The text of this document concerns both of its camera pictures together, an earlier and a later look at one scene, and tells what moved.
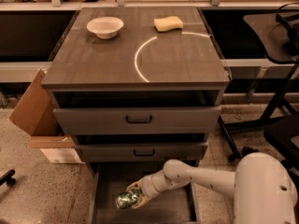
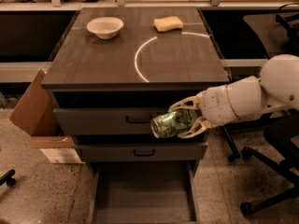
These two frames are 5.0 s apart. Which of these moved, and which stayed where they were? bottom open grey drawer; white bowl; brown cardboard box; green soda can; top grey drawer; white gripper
Moved: white gripper; green soda can
Stayed: top grey drawer; brown cardboard box; bottom open grey drawer; white bowl
